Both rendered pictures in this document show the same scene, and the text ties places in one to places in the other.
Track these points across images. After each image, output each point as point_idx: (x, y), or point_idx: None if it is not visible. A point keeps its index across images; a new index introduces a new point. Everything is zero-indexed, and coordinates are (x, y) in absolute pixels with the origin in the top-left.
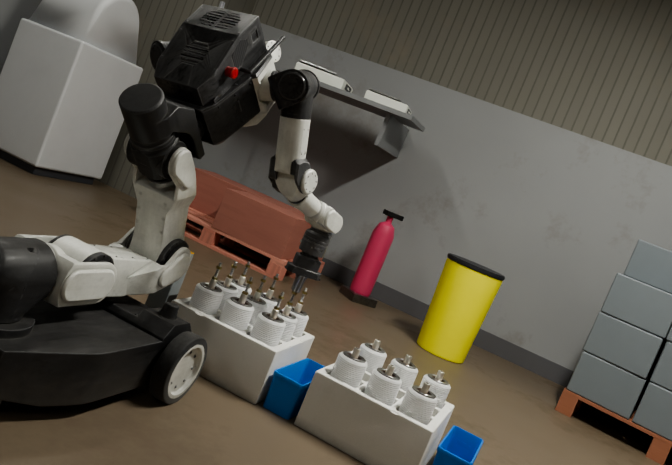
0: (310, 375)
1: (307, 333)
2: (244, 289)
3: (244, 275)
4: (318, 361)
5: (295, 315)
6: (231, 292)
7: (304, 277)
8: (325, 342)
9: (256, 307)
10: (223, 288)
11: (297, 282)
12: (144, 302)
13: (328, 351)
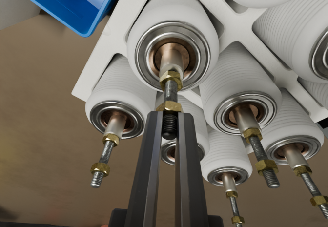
0: (81, 15)
1: (87, 98)
2: (228, 161)
3: (233, 194)
4: (71, 128)
5: (126, 94)
6: (294, 127)
7: (145, 221)
8: (66, 168)
9: (255, 77)
10: (316, 133)
11: (190, 158)
12: (253, 154)
13: (61, 154)
